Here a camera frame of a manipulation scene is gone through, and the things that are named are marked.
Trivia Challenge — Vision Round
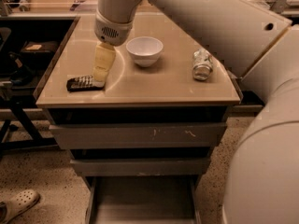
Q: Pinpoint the grey top drawer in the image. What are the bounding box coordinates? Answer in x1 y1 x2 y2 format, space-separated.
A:
50 122 226 149

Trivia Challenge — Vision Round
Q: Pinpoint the grey middle drawer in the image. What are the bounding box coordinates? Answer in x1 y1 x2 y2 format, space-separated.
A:
70 158 210 176

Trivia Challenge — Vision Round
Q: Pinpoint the crushed aluminium can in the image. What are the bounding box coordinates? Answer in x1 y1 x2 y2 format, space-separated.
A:
192 48 213 81

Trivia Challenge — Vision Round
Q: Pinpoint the black case on shelf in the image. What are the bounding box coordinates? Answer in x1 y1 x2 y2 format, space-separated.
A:
21 41 58 59

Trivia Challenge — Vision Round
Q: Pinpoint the white gripper with vent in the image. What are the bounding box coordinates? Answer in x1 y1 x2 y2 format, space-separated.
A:
93 11 133 82

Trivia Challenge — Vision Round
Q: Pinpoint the black table frame leg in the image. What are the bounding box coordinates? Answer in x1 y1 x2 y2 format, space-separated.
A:
0 102 58 152

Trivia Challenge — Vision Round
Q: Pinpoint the open grey bottom drawer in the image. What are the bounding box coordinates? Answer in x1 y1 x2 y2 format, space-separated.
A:
85 176 202 224

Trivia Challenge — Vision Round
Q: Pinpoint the white ceramic bowl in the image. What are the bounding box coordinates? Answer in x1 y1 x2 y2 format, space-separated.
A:
126 36 164 67

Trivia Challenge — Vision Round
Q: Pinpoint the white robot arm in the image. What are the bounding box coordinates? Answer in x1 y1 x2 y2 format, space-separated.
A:
95 0 299 224

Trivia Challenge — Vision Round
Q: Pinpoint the grey drawer cabinet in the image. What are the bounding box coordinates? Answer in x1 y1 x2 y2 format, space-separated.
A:
33 12 243 224

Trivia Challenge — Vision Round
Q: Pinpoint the white clog shoe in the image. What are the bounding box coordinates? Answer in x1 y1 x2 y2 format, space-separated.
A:
0 189 40 224

